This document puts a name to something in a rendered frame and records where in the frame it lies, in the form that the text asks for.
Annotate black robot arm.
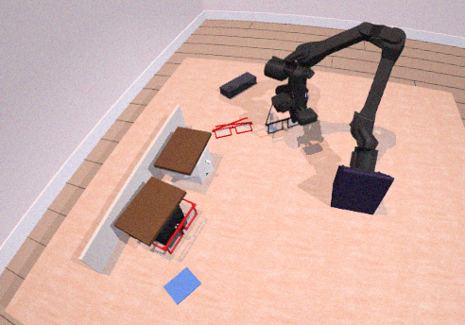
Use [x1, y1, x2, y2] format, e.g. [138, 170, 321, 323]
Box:
[264, 22, 406, 173]

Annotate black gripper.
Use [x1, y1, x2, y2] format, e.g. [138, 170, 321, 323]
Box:
[275, 84, 319, 126]

